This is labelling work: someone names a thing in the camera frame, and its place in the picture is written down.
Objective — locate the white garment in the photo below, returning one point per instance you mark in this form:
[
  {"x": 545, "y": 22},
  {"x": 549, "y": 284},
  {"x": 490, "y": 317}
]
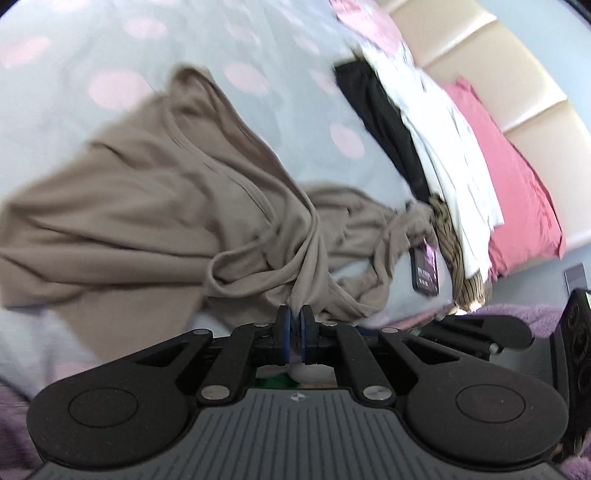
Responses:
[{"x": 443, "y": 152}]

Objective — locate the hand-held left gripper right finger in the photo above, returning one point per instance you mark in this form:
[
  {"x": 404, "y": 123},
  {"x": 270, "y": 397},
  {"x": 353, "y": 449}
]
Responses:
[{"x": 305, "y": 334}]

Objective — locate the purple fleece robe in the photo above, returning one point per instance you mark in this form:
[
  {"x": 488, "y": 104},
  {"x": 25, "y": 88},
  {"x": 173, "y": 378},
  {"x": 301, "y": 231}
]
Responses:
[{"x": 531, "y": 318}]

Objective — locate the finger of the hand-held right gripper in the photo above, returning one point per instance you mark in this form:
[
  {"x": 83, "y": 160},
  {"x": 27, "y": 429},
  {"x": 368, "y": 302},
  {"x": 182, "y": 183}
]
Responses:
[{"x": 466, "y": 339}]

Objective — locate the light pink printed pillow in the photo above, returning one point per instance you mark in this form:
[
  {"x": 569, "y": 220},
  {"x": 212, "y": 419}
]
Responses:
[{"x": 369, "y": 23}]

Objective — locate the beige padded headboard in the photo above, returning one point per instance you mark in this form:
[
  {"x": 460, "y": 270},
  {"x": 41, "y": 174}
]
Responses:
[{"x": 531, "y": 69}]

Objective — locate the brown striped garment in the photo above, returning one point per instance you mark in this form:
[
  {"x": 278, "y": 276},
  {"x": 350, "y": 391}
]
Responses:
[{"x": 471, "y": 290}]

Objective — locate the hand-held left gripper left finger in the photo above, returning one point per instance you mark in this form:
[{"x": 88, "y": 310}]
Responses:
[{"x": 285, "y": 333}]

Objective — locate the black garment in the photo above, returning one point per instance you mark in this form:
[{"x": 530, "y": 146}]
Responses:
[{"x": 383, "y": 120}]

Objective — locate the taupe long-sleeve shirt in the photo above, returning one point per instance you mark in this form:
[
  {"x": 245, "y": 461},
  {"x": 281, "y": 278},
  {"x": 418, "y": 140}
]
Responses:
[{"x": 161, "y": 207}]

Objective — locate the coral pink pillow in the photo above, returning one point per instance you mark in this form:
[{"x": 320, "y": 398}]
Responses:
[{"x": 508, "y": 184}]

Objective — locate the smartphone with purple screen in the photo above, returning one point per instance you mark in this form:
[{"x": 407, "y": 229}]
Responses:
[{"x": 425, "y": 272}]

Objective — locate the grey pink-dotted bedspread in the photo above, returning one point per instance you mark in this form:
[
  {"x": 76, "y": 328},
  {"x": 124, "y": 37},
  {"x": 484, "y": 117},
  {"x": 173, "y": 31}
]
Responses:
[{"x": 69, "y": 69}]

